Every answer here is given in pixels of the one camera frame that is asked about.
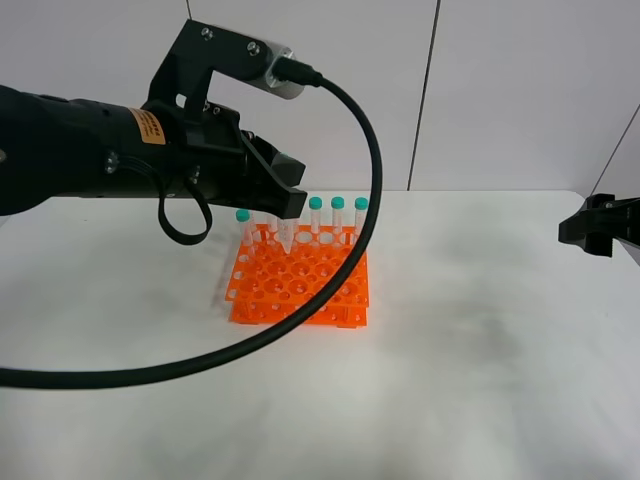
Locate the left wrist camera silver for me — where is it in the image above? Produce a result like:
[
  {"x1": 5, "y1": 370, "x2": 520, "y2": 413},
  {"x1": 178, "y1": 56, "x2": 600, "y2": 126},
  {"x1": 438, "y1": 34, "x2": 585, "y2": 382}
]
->
[{"x1": 147, "y1": 18, "x2": 324, "y2": 114}]

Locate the front left racked tube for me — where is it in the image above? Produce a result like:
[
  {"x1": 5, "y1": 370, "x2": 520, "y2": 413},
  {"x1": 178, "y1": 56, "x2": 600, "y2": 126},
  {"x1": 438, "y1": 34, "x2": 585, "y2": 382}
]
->
[{"x1": 235, "y1": 209, "x2": 255, "y2": 256}]

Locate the test tube green cap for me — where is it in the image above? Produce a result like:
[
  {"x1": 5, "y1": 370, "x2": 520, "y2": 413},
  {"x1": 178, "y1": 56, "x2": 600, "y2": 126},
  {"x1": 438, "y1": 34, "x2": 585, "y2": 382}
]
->
[{"x1": 278, "y1": 218, "x2": 298, "y2": 254}]

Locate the left camera black cable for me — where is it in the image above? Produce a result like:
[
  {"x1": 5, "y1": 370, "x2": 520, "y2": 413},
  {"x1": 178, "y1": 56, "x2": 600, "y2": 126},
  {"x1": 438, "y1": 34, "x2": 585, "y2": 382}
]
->
[{"x1": 0, "y1": 62, "x2": 384, "y2": 391}]

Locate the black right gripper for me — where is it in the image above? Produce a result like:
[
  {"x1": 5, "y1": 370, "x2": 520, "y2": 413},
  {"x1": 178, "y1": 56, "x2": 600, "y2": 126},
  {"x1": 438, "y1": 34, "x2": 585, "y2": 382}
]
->
[{"x1": 558, "y1": 194, "x2": 639, "y2": 258}]

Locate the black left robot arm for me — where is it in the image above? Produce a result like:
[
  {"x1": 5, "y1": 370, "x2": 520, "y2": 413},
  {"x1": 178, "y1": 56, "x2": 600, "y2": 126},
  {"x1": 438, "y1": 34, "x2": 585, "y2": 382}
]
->
[{"x1": 1, "y1": 87, "x2": 307, "y2": 219}]

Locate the row tube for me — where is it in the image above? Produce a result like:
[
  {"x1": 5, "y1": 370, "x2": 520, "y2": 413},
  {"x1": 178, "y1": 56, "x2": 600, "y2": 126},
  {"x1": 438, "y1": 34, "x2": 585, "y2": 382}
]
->
[
  {"x1": 353, "y1": 197, "x2": 369, "y2": 242},
  {"x1": 331, "y1": 196, "x2": 345, "y2": 247},
  {"x1": 266, "y1": 214, "x2": 278, "y2": 246},
  {"x1": 309, "y1": 196, "x2": 323, "y2": 248}
]

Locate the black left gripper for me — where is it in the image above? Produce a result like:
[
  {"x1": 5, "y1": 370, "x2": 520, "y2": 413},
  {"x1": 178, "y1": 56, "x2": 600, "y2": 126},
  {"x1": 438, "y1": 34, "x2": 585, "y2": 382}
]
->
[{"x1": 162, "y1": 104, "x2": 307, "y2": 219}]

